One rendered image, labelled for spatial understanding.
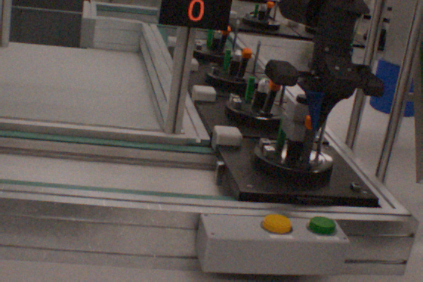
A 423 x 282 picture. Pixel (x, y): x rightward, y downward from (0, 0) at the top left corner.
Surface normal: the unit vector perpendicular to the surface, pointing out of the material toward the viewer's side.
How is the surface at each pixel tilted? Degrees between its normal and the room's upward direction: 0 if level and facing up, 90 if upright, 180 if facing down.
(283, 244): 90
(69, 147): 90
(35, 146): 90
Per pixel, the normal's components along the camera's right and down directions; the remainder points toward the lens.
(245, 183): 0.15, -0.94
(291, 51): 0.18, 0.34
